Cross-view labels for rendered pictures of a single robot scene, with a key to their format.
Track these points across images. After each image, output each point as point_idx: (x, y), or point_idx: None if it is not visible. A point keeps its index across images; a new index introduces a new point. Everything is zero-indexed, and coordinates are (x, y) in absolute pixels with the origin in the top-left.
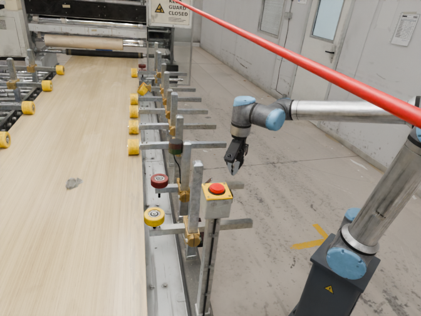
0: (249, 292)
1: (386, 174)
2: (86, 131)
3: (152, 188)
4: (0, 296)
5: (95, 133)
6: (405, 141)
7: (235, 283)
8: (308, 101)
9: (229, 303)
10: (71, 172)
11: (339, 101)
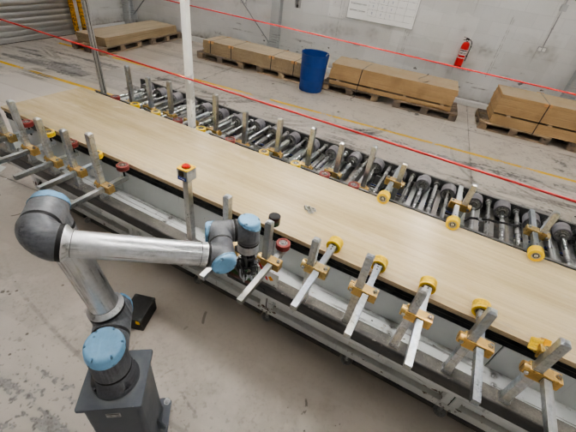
0: (217, 412)
1: None
2: (394, 243)
3: (329, 300)
4: (246, 174)
5: (388, 246)
6: (76, 228)
7: (236, 408)
8: (190, 242)
9: (225, 384)
10: (326, 213)
11: (153, 238)
